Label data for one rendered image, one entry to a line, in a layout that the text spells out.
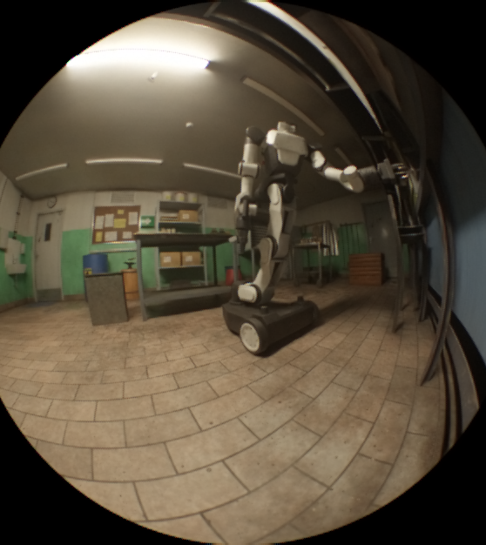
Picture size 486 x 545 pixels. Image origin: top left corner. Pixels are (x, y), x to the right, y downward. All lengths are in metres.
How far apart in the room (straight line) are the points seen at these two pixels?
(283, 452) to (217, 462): 0.17
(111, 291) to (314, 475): 1.80
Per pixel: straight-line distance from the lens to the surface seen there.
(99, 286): 1.76
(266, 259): 0.97
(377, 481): 0.55
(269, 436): 0.55
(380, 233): 5.12
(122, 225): 4.05
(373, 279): 3.47
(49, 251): 4.73
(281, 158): 1.05
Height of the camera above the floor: 0.48
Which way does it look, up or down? 2 degrees down
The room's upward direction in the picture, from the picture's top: 3 degrees counter-clockwise
